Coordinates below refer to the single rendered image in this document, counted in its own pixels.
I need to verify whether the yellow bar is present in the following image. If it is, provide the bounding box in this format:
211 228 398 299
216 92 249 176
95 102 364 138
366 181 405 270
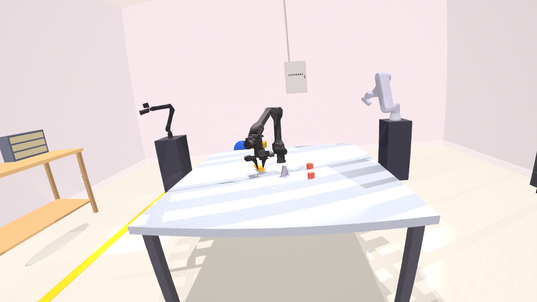
253 164 265 172

